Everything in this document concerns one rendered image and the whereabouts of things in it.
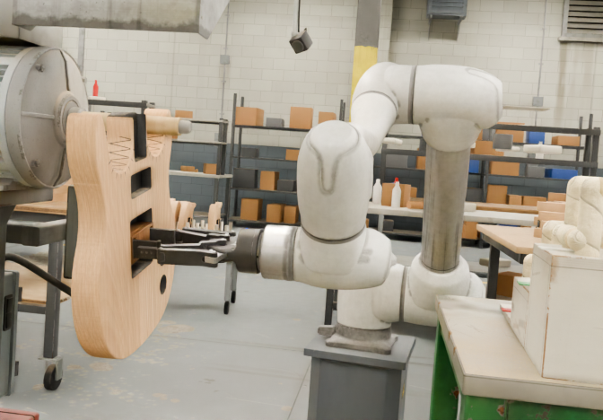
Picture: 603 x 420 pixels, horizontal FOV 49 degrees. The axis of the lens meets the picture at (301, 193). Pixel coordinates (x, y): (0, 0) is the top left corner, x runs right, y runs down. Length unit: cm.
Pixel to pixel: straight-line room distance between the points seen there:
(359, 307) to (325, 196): 93
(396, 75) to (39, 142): 75
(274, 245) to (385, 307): 82
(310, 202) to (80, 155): 33
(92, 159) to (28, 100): 24
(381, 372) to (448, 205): 49
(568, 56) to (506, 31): 114
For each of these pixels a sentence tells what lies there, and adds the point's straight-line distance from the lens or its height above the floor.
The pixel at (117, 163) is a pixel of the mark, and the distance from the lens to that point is 110.
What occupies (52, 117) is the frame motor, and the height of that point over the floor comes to 125.
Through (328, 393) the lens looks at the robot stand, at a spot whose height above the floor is 58.
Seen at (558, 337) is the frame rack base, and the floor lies 99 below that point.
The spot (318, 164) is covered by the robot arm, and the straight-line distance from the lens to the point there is 94.
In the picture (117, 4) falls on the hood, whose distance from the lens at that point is 109.
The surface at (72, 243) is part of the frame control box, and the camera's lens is 149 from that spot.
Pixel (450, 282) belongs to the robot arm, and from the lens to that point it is 178.
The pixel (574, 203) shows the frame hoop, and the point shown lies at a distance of 108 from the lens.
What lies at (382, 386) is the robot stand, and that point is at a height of 63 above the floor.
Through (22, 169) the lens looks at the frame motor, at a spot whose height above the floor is 116.
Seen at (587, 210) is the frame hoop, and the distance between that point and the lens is 100.
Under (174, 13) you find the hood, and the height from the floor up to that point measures 141.
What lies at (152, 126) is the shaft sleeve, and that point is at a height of 125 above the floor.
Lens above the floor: 121
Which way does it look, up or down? 3 degrees down
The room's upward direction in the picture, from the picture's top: 4 degrees clockwise
